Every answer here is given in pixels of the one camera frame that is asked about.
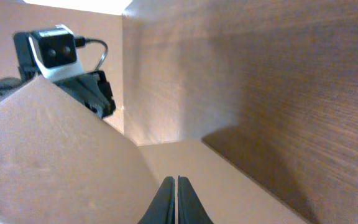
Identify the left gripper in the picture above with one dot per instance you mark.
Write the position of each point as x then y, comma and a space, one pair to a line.
52, 54

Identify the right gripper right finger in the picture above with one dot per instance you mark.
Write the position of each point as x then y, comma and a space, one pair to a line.
190, 208

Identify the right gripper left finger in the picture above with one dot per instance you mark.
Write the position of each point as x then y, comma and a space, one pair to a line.
162, 208

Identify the cardboard box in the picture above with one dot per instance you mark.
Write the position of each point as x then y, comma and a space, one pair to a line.
59, 163

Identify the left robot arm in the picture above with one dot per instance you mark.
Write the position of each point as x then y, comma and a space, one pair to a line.
52, 53

